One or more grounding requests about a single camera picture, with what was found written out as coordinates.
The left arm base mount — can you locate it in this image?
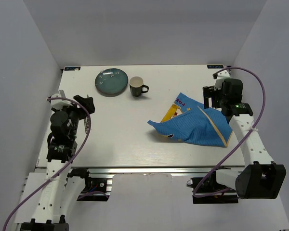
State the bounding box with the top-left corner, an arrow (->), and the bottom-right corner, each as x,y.
67,168 -> 109,202

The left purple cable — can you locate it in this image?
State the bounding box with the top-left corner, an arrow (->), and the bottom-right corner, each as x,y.
2,97 -> 92,231

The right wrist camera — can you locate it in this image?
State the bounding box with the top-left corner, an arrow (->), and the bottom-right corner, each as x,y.
213,70 -> 230,89

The left table corner sticker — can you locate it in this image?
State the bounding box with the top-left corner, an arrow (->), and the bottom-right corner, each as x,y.
64,66 -> 81,71

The table corner sticker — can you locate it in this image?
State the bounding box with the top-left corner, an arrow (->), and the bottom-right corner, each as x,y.
207,64 -> 224,69
64,66 -> 81,71

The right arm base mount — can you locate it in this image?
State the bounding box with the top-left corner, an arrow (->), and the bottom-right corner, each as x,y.
186,177 -> 238,205

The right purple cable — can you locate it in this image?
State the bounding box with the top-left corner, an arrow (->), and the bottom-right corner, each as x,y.
192,67 -> 266,198

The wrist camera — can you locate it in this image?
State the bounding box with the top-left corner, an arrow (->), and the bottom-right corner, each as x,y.
213,70 -> 230,89
48,90 -> 72,110

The purple cable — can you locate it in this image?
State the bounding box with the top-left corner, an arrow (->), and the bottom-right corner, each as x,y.
192,67 -> 266,198
2,97 -> 92,231

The aluminium table rail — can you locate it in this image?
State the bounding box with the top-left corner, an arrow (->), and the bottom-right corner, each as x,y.
35,166 -> 246,176

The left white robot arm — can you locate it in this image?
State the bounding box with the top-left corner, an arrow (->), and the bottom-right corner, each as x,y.
20,93 -> 95,231

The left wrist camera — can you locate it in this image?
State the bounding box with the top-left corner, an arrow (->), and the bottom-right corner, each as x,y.
48,90 -> 72,110

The right table corner sticker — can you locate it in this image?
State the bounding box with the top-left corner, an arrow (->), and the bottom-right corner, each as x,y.
207,64 -> 224,69

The teal ceramic plate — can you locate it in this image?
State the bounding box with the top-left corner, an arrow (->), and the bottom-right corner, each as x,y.
94,68 -> 129,96

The dark blue mug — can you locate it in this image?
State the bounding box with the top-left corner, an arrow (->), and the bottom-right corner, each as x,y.
129,77 -> 149,97

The blue Pikachu placemat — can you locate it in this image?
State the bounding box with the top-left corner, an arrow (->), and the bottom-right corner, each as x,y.
148,93 -> 232,147

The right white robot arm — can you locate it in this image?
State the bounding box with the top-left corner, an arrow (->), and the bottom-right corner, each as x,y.
203,78 -> 286,199

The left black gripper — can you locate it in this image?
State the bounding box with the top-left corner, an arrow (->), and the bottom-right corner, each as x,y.
52,95 -> 94,139

